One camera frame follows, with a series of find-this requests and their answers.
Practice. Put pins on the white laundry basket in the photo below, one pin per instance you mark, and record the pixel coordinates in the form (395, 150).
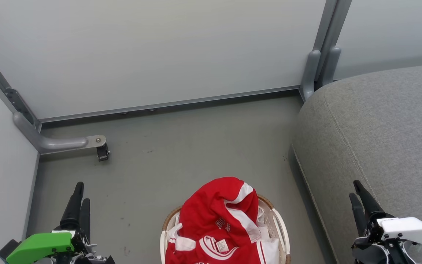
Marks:
(277, 220)

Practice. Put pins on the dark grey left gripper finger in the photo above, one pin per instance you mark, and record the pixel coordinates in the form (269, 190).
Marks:
(85, 218)
(72, 209)

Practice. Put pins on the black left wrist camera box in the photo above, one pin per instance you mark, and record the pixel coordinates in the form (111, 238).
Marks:
(7, 250)

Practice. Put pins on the grey tubular foot with plate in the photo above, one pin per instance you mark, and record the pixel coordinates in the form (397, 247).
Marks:
(57, 143)

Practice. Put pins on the grey upright support foot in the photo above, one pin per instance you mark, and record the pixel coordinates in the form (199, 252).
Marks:
(310, 73)
(331, 66)

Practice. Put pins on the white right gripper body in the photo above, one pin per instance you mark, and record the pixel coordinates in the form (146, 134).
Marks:
(408, 229)

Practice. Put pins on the red shorts with white stripe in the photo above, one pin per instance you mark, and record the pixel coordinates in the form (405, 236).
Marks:
(207, 205)

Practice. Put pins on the grey partition bottom rail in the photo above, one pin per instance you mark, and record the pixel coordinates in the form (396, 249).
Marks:
(178, 103)

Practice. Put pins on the grey fabric sofa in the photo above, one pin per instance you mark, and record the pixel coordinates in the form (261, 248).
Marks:
(379, 128)

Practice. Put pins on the black caster wheel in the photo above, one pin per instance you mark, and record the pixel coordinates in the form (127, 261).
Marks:
(103, 153)

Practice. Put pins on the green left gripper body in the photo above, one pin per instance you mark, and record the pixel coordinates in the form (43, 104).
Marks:
(39, 245)

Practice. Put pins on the grey partition post with hinge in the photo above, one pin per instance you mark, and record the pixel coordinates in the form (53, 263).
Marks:
(13, 99)

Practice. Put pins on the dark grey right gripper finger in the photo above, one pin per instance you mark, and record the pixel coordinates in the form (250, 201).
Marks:
(358, 214)
(368, 201)

